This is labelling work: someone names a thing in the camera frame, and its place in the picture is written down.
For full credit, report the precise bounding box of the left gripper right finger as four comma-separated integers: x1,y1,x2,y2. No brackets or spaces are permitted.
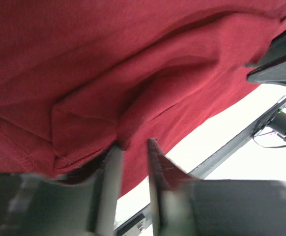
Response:
147,139,286,236

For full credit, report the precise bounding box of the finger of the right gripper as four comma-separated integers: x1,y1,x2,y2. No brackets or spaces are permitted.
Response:
247,30,286,87

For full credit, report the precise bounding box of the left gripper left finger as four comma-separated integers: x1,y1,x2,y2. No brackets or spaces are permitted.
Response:
0,145,123,236

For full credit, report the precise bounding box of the dark red t-shirt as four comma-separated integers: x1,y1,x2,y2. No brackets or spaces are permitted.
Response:
0,0,286,194

